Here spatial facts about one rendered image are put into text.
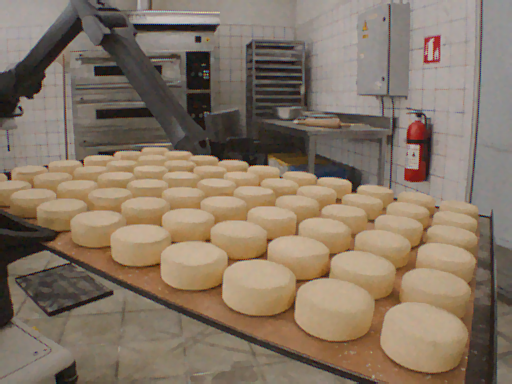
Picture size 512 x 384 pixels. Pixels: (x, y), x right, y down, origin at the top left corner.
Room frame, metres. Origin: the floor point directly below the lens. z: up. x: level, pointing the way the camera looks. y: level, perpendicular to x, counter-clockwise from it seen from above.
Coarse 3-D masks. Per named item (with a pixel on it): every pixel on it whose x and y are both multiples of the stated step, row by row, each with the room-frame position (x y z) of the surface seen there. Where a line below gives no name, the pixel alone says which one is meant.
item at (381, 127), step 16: (256, 128) 4.80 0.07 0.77; (272, 128) 4.09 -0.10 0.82; (288, 128) 3.47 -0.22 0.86; (304, 128) 3.23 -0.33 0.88; (320, 128) 3.23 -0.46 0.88; (336, 128) 3.23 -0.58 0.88; (384, 128) 3.28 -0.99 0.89; (304, 144) 4.95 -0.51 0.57; (384, 144) 3.21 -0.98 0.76; (384, 160) 3.21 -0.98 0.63
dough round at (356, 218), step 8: (328, 208) 0.42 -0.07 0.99; (336, 208) 0.43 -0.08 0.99; (344, 208) 0.43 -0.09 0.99; (352, 208) 0.43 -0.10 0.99; (360, 208) 0.43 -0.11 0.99; (328, 216) 0.41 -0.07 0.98; (336, 216) 0.40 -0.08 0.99; (344, 216) 0.40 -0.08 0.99; (352, 216) 0.40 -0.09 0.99; (360, 216) 0.40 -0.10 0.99; (352, 224) 0.40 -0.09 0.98; (360, 224) 0.40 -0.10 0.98; (352, 232) 0.40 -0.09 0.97; (360, 232) 0.40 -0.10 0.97
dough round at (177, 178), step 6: (168, 174) 0.53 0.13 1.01; (174, 174) 0.54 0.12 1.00; (180, 174) 0.54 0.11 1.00; (186, 174) 0.54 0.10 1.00; (192, 174) 0.54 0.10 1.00; (162, 180) 0.53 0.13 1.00; (168, 180) 0.51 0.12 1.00; (174, 180) 0.51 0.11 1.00; (180, 180) 0.51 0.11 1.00; (186, 180) 0.51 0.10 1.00; (192, 180) 0.52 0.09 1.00; (198, 180) 0.53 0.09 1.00; (168, 186) 0.51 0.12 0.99; (174, 186) 0.51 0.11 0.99; (180, 186) 0.51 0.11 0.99; (186, 186) 0.51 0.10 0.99; (192, 186) 0.52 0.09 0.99
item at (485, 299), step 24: (48, 168) 0.58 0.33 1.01; (480, 240) 0.40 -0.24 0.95; (480, 264) 0.34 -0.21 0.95; (480, 288) 0.29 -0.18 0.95; (192, 312) 0.23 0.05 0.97; (480, 312) 0.25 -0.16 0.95; (240, 336) 0.21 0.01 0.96; (480, 336) 0.22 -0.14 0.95; (312, 360) 0.19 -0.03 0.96; (480, 360) 0.19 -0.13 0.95
